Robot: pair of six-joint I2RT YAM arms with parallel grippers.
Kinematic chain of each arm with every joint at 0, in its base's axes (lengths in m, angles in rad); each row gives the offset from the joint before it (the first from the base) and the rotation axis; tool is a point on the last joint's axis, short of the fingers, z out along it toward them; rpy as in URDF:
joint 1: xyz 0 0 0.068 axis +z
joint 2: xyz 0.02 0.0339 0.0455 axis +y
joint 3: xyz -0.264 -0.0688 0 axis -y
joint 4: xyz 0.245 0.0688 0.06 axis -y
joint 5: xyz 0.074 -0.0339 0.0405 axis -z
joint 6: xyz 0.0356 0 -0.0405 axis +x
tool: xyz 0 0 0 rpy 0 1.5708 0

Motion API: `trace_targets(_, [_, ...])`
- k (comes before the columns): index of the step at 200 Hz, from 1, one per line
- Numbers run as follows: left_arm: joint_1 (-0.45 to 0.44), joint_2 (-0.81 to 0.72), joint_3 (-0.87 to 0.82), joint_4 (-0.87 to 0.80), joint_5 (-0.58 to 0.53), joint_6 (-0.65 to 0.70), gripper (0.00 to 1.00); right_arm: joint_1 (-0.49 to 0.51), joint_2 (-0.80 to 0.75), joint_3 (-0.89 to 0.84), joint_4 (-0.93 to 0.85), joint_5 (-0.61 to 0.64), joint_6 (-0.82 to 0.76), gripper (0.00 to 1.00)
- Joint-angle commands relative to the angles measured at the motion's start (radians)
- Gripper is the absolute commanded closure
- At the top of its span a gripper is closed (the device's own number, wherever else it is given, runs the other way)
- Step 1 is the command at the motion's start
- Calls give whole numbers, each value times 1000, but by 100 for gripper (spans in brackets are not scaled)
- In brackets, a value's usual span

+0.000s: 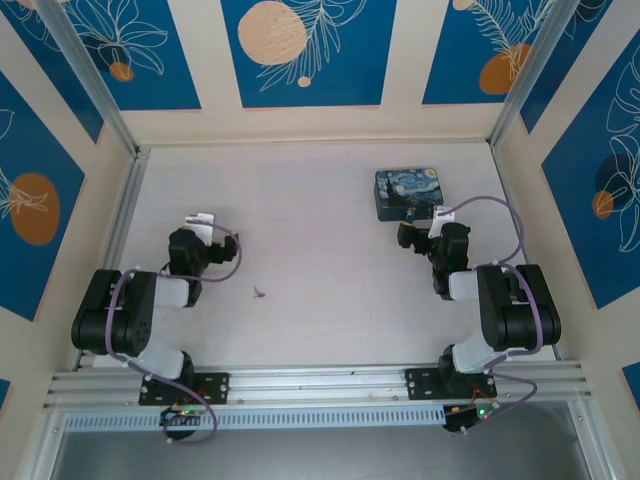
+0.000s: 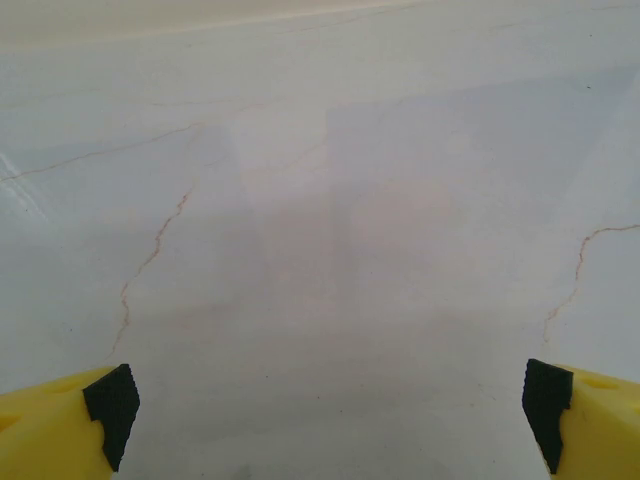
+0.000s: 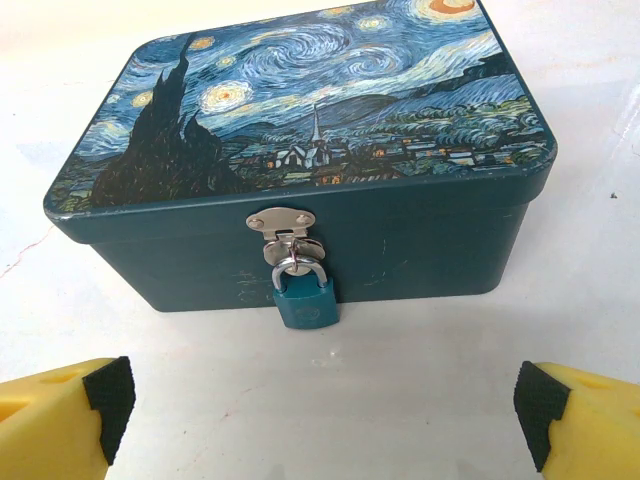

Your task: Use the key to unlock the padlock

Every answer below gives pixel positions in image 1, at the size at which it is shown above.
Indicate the starry night tin box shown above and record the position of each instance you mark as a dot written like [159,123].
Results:
[407,190]

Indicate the aluminium table edge rail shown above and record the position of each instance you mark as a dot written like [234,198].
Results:
[122,220]

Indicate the black and silver camera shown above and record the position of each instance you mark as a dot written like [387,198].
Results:
[442,215]

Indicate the grey metal panel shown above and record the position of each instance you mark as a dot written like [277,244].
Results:
[320,457]

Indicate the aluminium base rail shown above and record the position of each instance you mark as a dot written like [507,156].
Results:
[320,385]

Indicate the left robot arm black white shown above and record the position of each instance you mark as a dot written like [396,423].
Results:
[125,310]

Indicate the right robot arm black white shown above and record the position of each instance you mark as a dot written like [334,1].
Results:
[520,315]

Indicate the controller board with green light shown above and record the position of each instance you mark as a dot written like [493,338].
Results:
[182,414]
[475,414]

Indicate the aluminium frame post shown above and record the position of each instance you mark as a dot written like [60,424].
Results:
[540,65]
[90,70]

